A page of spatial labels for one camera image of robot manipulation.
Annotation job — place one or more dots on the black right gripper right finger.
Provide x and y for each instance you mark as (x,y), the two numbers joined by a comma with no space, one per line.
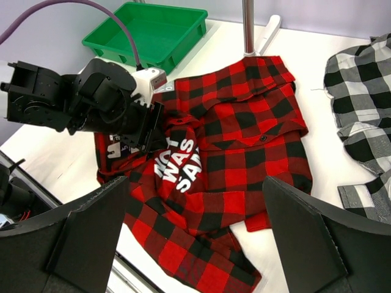
(324,248)

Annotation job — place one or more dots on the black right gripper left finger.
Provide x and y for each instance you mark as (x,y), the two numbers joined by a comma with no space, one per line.
(66,249)

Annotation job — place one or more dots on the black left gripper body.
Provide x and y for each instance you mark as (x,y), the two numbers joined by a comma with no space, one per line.
(142,126)

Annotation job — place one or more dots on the red black plaid shirt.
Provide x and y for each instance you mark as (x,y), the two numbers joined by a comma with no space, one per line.
(226,131)

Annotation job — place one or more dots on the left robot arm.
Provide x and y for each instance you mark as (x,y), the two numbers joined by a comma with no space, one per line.
(103,98)

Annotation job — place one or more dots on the black white plaid shirt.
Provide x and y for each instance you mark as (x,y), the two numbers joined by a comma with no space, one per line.
(357,81)

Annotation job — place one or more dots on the green plastic tray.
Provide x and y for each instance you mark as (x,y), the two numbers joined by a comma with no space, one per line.
(163,35)

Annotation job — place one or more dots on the metal clothes rack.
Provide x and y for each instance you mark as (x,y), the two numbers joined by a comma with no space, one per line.
(267,36)

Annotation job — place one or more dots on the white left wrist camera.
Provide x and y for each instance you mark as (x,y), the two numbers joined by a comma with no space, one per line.
(147,80)

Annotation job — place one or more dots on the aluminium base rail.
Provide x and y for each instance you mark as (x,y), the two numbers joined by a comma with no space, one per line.
(22,198)

